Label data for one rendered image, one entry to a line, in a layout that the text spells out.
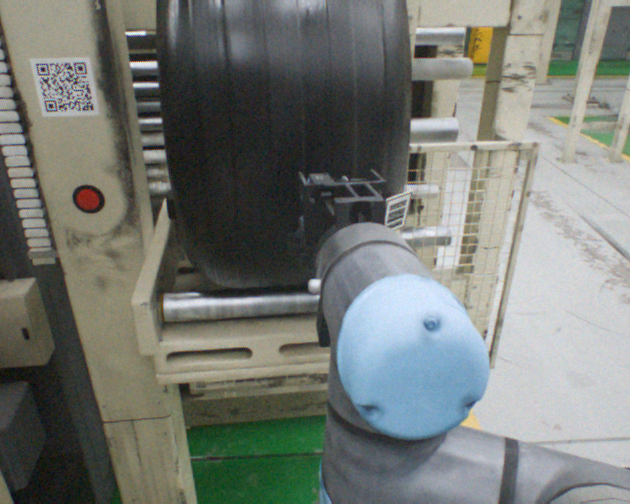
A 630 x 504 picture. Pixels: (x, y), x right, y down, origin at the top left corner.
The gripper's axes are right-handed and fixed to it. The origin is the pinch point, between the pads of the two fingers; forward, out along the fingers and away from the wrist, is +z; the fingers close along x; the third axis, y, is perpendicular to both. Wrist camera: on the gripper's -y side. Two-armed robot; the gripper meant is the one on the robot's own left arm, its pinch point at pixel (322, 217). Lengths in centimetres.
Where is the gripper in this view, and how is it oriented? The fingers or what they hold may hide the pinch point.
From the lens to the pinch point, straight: 59.4
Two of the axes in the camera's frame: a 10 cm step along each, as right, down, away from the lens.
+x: -9.9, 0.6, -1.1
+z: -1.2, -3.5, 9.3
